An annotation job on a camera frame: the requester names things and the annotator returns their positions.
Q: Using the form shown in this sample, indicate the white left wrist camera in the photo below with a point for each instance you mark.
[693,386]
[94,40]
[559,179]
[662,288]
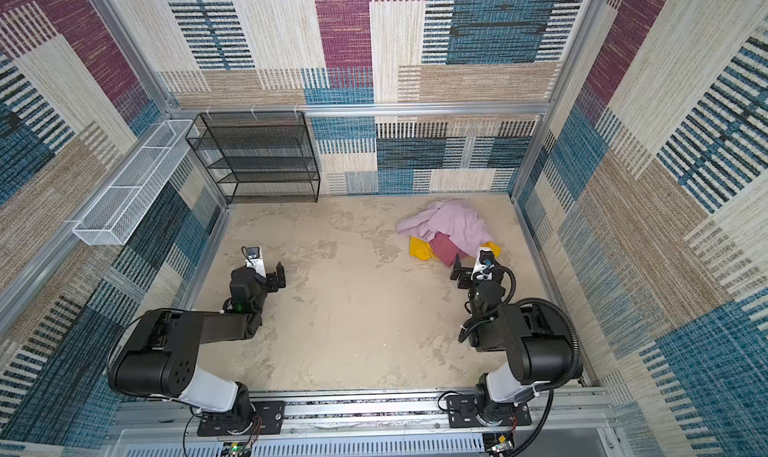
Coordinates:
[254,259]

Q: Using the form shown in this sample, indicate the yellow printed t-shirt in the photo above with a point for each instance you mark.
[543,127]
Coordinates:
[423,251]

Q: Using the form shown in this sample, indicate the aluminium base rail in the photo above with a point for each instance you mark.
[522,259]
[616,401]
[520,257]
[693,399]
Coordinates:
[389,422]

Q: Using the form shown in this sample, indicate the light pink cloth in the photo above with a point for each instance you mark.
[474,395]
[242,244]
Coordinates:
[456,220]

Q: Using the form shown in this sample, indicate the magenta cloth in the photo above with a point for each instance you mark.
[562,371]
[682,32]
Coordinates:
[445,250]

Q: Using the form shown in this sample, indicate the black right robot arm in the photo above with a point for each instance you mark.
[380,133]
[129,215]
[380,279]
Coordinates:
[541,345]

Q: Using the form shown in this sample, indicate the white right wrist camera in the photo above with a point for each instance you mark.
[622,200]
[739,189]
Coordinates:
[484,265]

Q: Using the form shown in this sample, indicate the white mesh wall basket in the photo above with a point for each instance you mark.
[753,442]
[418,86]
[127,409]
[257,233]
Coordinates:
[114,216]

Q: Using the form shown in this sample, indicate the black mesh wire shelf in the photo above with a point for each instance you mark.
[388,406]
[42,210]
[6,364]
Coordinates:
[257,157]

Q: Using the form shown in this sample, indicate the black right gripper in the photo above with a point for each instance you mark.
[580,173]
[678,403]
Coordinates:
[466,277]

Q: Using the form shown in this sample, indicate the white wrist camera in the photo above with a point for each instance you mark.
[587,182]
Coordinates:
[484,265]
[254,259]

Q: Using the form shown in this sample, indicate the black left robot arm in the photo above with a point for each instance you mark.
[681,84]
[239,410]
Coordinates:
[160,357]

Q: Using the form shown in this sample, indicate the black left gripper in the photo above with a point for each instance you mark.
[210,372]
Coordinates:
[271,277]

